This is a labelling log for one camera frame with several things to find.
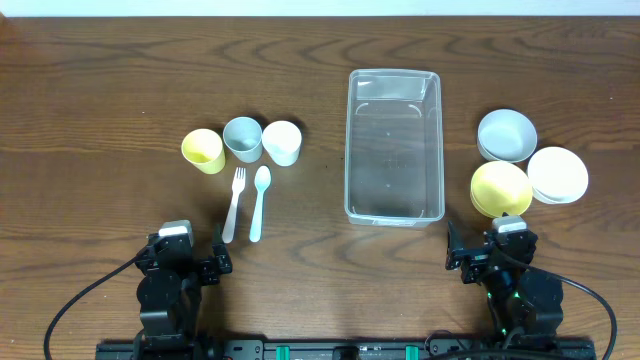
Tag clear plastic container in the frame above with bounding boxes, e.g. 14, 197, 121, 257
344, 69, 445, 228

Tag white plastic bowl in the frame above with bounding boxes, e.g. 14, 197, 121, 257
527, 147, 589, 204

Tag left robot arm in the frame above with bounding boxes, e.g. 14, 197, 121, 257
135, 220, 233, 354

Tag yellow plastic cup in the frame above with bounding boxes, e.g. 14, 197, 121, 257
181, 129, 226, 175

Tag white plastic cup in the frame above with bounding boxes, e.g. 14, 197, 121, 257
262, 120, 302, 167

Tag yellow plastic bowl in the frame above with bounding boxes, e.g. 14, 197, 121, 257
470, 161, 533, 218

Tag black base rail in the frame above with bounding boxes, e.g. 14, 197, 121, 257
94, 337, 597, 360

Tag grey plastic bowl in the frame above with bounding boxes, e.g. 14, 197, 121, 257
477, 109, 538, 163

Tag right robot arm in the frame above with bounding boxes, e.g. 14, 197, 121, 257
445, 215, 564, 342

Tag white plastic fork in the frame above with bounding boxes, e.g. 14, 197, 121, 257
222, 167, 246, 243

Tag grey-blue plastic cup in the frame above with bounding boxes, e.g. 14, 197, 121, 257
223, 117, 263, 163

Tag mint green plastic spoon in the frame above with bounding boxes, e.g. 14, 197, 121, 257
249, 165, 272, 243

